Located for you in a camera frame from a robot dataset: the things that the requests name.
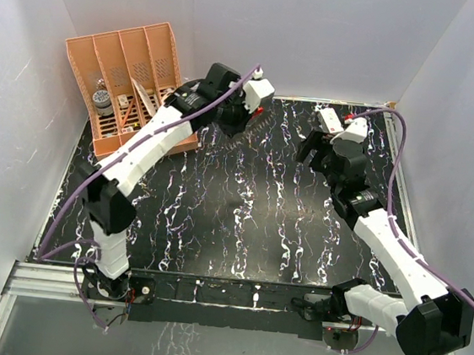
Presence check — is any white box red label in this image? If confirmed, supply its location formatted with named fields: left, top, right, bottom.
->
left=317, top=107, right=344, bottom=135

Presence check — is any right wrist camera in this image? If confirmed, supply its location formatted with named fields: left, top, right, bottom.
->
left=331, top=117, right=369, bottom=144

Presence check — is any white paper packet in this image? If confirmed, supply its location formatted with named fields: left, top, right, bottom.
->
left=131, top=78, right=158, bottom=118

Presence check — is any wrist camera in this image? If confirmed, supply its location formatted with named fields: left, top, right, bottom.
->
left=331, top=117, right=369, bottom=144
left=242, top=78, right=275, bottom=114

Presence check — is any small white card box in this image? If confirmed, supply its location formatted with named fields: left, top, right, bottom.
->
left=117, top=94, right=130, bottom=110

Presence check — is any orange pencil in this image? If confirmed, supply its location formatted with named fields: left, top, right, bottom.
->
left=121, top=98, right=136, bottom=129

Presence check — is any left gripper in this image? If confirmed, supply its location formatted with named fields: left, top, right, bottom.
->
left=213, top=88, right=260, bottom=142

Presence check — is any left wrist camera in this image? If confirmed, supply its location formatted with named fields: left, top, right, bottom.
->
left=242, top=78, right=275, bottom=114

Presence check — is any peach plastic desk organizer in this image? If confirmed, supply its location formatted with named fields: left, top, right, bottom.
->
left=66, top=23, right=182, bottom=160

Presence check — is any aluminium frame rail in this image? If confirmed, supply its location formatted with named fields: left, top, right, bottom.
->
left=384, top=102, right=428, bottom=267

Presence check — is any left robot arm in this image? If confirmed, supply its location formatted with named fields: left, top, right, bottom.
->
left=79, top=62, right=265, bottom=299

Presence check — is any red black keyring holder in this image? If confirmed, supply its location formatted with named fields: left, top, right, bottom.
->
left=231, top=107, right=272, bottom=145

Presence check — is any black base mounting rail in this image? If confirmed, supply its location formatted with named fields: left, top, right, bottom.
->
left=79, top=265, right=374, bottom=349

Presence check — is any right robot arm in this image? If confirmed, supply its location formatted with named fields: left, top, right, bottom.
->
left=296, top=131, right=474, bottom=355

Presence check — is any grey round jar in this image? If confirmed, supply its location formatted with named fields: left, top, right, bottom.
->
left=92, top=89, right=113, bottom=116

